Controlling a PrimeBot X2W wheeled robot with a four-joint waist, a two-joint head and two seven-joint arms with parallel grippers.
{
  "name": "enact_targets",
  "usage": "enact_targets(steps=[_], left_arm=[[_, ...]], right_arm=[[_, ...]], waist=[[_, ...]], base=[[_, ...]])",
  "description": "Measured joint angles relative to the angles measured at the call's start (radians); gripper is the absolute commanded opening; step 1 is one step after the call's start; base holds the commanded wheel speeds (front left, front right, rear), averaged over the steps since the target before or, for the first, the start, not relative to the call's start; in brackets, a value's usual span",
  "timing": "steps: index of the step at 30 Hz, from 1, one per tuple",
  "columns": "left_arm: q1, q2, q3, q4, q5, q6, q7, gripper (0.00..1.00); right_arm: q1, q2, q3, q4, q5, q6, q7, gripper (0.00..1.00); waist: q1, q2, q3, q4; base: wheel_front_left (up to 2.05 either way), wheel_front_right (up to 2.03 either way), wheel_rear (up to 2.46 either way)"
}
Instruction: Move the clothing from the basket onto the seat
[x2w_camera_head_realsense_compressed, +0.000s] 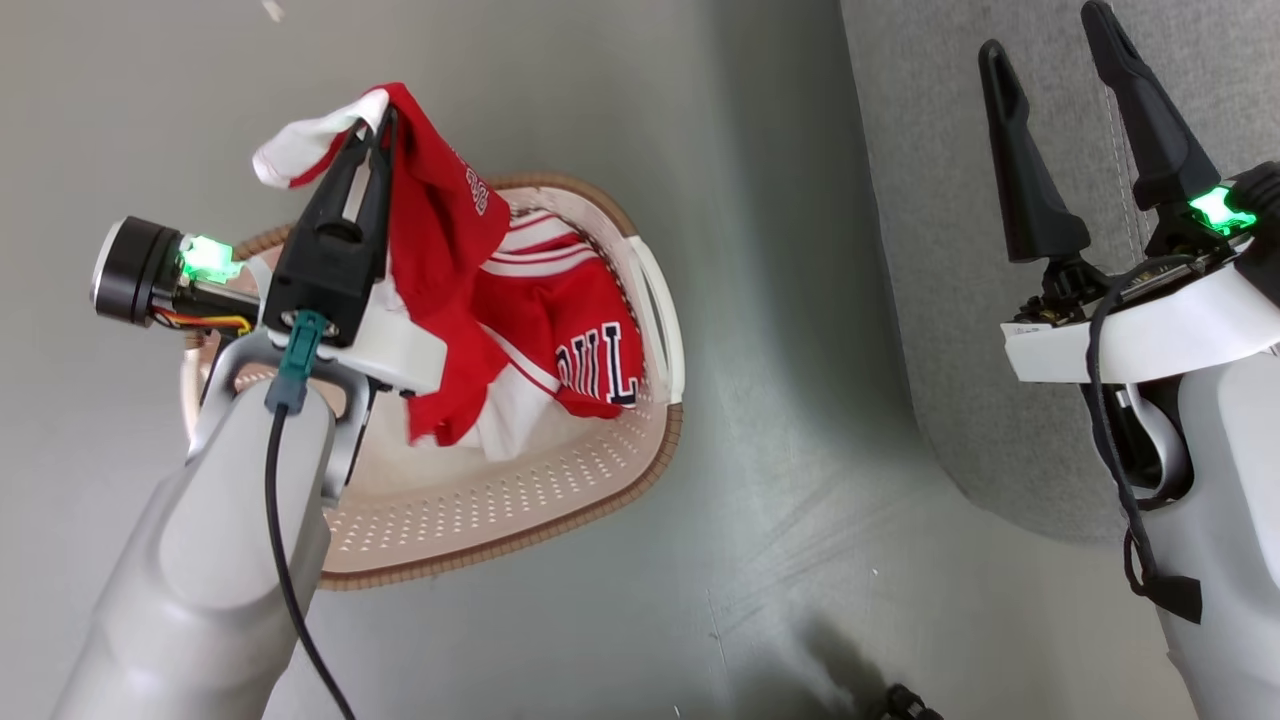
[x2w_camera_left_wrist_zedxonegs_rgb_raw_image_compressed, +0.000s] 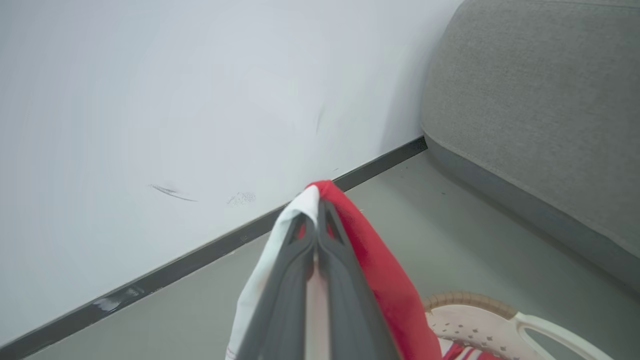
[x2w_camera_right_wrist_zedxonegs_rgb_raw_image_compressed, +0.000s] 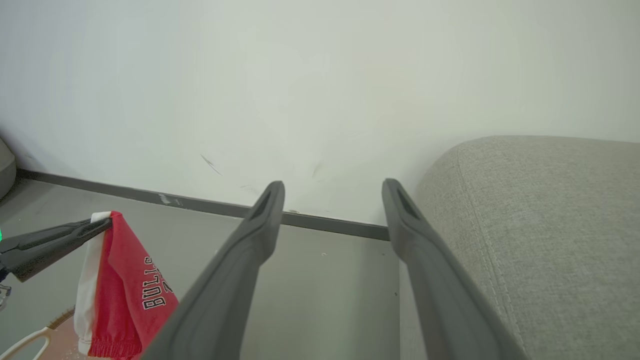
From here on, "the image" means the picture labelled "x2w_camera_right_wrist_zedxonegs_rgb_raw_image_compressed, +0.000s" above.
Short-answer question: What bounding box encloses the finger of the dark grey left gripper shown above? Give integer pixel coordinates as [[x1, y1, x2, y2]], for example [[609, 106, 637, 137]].
[[2, 218, 113, 251], [0, 232, 101, 283]]

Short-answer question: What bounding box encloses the dark grey baseboard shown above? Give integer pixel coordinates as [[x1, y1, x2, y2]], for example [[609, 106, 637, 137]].
[[17, 169, 391, 242]]

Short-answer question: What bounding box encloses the grey rounded furniture piece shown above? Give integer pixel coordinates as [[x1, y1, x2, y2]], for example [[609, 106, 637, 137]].
[[0, 137, 17, 201]]

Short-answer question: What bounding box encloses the red Bulls jersey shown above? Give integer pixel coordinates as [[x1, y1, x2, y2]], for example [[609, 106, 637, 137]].
[[74, 211, 180, 360]]

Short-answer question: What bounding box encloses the white plastic laundry basket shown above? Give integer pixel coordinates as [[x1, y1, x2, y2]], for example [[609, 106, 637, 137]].
[[0, 307, 88, 360]]

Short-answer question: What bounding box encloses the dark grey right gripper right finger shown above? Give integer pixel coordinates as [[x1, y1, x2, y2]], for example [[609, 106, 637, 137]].
[[382, 178, 528, 360]]

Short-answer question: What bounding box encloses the grey fabric sofa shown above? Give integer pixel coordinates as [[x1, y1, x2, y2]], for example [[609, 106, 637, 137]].
[[400, 135, 640, 360]]

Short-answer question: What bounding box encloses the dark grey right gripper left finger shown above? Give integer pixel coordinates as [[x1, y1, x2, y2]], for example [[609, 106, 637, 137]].
[[142, 180, 285, 360]]

